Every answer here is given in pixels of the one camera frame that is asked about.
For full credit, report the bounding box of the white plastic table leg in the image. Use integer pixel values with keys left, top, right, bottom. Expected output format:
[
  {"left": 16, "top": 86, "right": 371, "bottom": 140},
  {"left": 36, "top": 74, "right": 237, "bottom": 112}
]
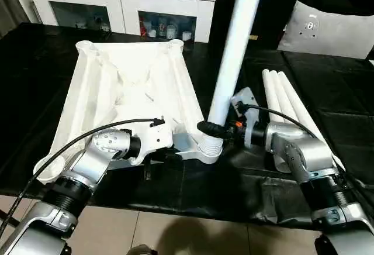
[
  {"left": 278, "top": 72, "right": 345, "bottom": 171},
  {"left": 202, "top": 0, "right": 266, "bottom": 153},
  {"left": 261, "top": 69, "right": 288, "bottom": 125},
  {"left": 269, "top": 71, "right": 310, "bottom": 127}
]

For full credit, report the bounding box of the white plastic table top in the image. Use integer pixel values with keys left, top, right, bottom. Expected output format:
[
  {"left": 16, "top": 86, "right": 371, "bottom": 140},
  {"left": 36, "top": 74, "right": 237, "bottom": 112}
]
[{"left": 33, "top": 40, "right": 224, "bottom": 184}]

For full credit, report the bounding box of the grey pillow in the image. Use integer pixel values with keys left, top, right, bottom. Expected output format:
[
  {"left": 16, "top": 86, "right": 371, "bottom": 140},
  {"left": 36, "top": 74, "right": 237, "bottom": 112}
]
[{"left": 278, "top": 0, "right": 374, "bottom": 61}]

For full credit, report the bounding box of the black work mat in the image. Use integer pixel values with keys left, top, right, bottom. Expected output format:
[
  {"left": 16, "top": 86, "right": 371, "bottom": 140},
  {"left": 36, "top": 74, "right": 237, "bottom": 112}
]
[{"left": 0, "top": 22, "right": 374, "bottom": 229}]

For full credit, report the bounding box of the white cabinet with glass doors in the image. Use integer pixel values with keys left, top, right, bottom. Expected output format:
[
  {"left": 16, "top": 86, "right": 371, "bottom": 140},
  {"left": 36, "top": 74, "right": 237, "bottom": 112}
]
[{"left": 25, "top": 0, "right": 217, "bottom": 44}]

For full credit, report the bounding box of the grey curtain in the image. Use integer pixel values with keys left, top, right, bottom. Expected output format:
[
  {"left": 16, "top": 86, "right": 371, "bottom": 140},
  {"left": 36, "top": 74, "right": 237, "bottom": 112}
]
[{"left": 0, "top": 0, "right": 36, "bottom": 36}]

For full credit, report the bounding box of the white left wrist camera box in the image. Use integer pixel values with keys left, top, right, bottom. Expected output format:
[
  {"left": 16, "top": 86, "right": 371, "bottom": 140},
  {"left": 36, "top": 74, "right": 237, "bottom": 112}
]
[{"left": 126, "top": 120, "right": 174, "bottom": 166}]

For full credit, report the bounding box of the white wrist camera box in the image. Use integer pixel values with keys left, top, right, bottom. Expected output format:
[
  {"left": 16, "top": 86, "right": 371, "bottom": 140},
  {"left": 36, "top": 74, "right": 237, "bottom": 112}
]
[
  {"left": 231, "top": 87, "right": 261, "bottom": 124},
  {"left": 126, "top": 120, "right": 174, "bottom": 166}
]

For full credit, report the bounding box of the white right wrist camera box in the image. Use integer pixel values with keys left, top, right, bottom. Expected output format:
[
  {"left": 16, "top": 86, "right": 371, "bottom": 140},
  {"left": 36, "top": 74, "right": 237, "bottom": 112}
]
[{"left": 231, "top": 87, "right": 261, "bottom": 124}]

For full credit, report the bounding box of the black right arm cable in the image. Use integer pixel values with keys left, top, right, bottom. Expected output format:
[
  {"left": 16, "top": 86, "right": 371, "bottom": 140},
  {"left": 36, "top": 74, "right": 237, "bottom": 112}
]
[{"left": 237, "top": 103, "right": 374, "bottom": 209}]

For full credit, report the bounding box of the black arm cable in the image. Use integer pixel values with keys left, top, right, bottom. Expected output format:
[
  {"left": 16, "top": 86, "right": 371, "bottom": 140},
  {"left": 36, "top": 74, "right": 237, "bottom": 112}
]
[
  {"left": 237, "top": 103, "right": 374, "bottom": 209},
  {"left": 0, "top": 118, "right": 161, "bottom": 238}
]

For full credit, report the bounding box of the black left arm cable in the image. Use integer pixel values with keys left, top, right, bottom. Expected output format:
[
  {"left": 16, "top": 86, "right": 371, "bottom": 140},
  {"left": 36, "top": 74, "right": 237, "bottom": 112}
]
[{"left": 0, "top": 118, "right": 161, "bottom": 238}]

